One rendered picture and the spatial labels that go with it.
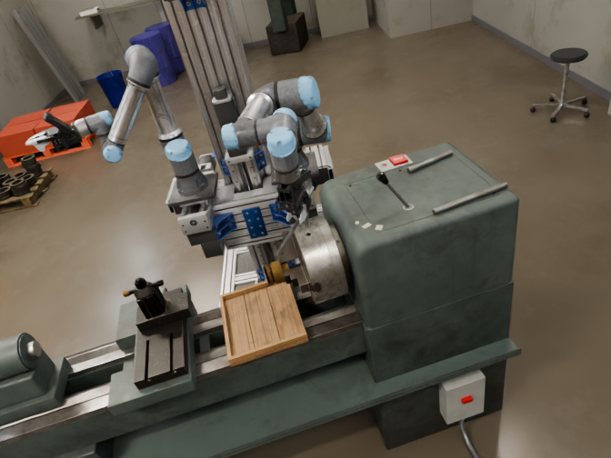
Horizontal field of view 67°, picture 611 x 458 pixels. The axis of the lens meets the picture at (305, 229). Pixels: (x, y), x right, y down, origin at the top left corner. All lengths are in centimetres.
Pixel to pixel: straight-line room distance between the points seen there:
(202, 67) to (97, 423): 150
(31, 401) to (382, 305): 132
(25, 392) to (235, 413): 78
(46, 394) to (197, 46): 151
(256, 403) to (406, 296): 79
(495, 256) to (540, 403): 106
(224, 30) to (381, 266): 122
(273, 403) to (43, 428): 84
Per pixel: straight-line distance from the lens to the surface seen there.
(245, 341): 183
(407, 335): 188
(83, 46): 1015
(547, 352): 286
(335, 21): 903
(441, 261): 168
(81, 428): 203
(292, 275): 169
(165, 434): 216
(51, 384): 206
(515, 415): 261
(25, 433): 205
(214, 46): 218
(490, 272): 184
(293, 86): 171
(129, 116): 212
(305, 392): 205
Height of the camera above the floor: 220
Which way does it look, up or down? 36 degrees down
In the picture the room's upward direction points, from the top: 14 degrees counter-clockwise
